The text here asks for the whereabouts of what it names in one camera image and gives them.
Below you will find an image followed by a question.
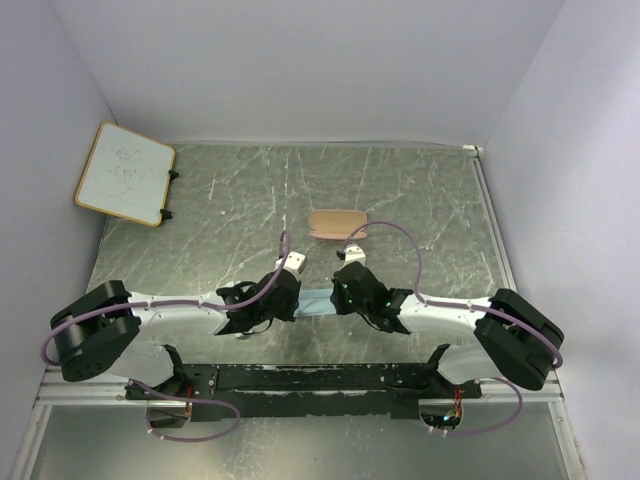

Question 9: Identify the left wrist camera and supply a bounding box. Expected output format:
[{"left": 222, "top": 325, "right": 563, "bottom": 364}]
[{"left": 275, "top": 251, "right": 307, "bottom": 275}]

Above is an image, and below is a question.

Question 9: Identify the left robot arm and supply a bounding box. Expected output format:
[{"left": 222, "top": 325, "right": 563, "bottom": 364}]
[{"left": 43, "top": 266, "right": 301, "bottom": 399}]

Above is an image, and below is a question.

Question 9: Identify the light blue cleaning cloth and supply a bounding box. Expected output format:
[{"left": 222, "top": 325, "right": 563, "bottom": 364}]
[{"left": 294, "top": 289, "right": 336, "bottom": 318}]

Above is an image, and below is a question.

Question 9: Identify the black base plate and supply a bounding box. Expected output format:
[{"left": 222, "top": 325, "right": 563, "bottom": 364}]
[{"left": 124, "top": 362, "right": 484, "bottom": 424}]

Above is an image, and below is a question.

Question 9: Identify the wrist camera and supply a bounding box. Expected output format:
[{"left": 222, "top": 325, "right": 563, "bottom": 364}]
[
  {"left": 275, "top": 251, "right": 307, "bottom": 275},
  {"left": 336, "top": 243, "right": 366, "bottom": 266}
]

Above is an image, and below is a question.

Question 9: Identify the small whiteboard with orange frame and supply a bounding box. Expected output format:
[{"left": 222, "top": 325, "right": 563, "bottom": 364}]
[{"left": 75, "top": 122, "right": 179, "bottom": 227}]

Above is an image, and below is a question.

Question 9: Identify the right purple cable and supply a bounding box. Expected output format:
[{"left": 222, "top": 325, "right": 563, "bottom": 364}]
[{"left": 339, "top": 220, "right": 564, "bottom": 437}]

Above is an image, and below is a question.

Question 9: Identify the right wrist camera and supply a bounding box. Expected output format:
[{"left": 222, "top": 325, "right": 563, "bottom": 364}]
[{"left": 336, "top": 243, "right": 366, "bottom": 266}]

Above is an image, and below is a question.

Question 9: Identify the aluminium rail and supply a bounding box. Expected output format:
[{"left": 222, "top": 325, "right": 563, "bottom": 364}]
[{"left": 35, "top": 367, "right": 565, "bottom": 406}]

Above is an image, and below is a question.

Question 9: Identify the pink glasses case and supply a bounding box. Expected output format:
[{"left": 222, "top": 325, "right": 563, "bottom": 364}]
[{"left": 309, "top": 209, "right": 368, "bottom": 240}]

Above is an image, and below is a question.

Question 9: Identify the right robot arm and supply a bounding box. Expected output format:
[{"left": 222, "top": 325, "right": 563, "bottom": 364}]
[{"left": 330, "top": 262, "right": 564, "bottom": 398}]

